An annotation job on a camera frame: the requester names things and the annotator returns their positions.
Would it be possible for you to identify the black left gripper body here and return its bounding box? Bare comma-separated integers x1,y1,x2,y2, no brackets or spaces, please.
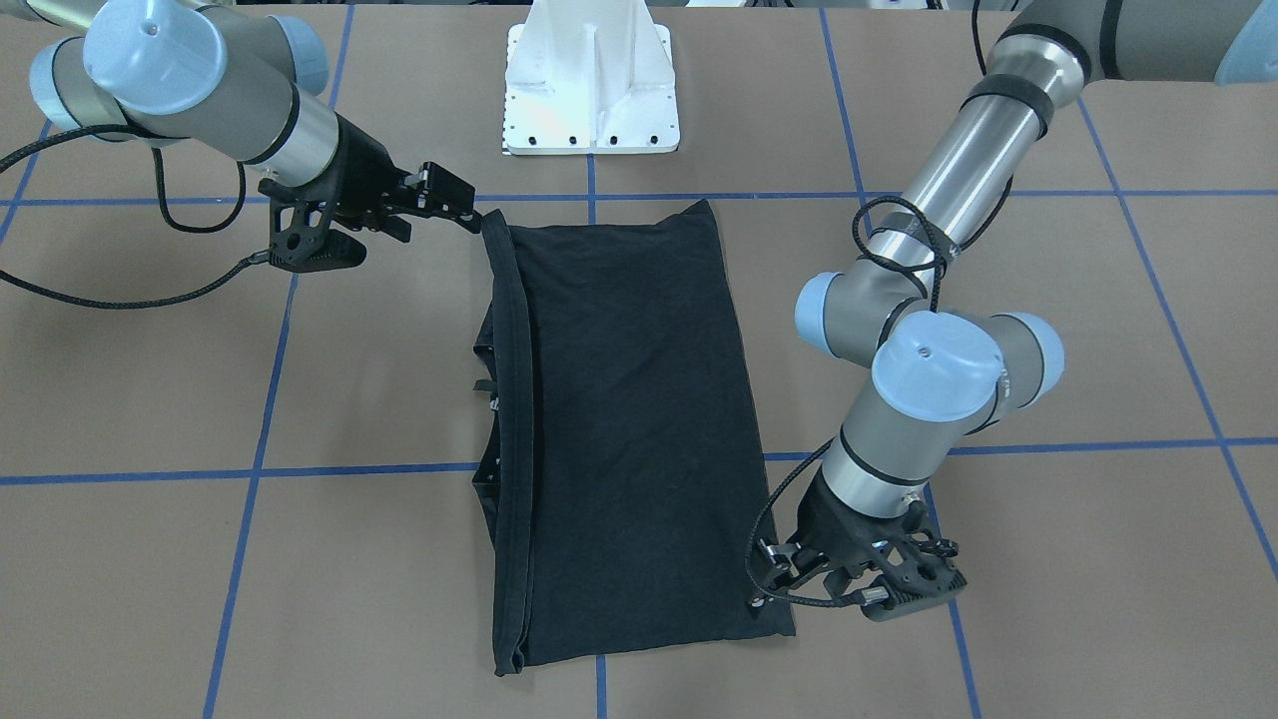
791,469,920,605

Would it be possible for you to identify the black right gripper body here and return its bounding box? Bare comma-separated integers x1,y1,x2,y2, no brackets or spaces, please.
325,115,415,236

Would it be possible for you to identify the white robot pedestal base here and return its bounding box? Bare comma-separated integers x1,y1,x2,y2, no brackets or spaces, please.
502,1,681,156

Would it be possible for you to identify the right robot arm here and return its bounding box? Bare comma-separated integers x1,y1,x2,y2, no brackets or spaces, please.
3,1,482,272

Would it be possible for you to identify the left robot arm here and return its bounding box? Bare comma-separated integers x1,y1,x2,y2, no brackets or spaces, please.
748,1,1275,622

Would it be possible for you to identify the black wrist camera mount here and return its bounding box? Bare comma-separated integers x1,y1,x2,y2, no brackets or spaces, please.
259,178,368,275

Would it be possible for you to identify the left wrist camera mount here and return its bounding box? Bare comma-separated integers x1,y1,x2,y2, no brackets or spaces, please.
860,497,967,622

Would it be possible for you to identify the black graphic t-shirt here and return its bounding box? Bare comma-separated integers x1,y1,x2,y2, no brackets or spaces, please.
473,201,796,676

